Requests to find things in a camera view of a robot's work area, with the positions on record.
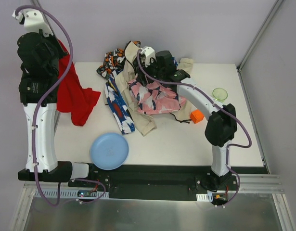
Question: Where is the green plastic cup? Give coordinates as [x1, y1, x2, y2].
[212, 88, 228, 103]

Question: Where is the pink patterned cloth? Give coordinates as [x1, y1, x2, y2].
[128, 79, 186, 115]

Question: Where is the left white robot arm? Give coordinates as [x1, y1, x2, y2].
[13, 5, 89, 182]

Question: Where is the right white cable duct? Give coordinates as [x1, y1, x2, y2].
[196, 193, 213, 202]

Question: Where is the white cable duct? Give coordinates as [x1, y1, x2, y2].
[196, 193, 213, 202]
[43, 189, 109, 200]

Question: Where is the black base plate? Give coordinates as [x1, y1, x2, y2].
[67, 162, 237, 200]

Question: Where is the left aluminium frame post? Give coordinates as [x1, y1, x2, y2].
[29, 0, 75, 135]

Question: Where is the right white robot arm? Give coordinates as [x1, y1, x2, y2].
[136, 47, 237, 192]

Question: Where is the left white cable duct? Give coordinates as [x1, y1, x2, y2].
[43, 189, 109, 200]

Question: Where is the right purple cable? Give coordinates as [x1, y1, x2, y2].
[137, 49, 252, 209]

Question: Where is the orange cube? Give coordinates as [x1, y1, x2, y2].
[190, 109, 205, 124]

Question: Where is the orange black patterned cloth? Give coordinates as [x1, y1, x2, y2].
[96, 41, 141, 80]

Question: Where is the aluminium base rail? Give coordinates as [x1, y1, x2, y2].
[24, 174, 285, 194]

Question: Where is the purple cable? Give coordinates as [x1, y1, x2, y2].
[14, 5, 107, 207]
[137, 49, 252, 209]

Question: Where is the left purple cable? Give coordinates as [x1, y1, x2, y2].
[14, 5, 107, 207]

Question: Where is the beige cloth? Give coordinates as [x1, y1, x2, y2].
[103, 40, 194, 137]

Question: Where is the aluminium frame post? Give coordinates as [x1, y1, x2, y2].
[236, 0, 287, 72]
[29, 0, 75, 135]

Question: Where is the right aluminium frame post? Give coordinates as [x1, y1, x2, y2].
[236, 0, 287, 72]

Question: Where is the blue white patterned cloth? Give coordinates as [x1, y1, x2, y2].
[103, 55, 180, 135]

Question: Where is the blue plastic plate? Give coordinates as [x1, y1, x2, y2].
[90, 132, 129, 170]

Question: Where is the red cloth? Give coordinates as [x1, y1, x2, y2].
[56, 39, 102, 127]

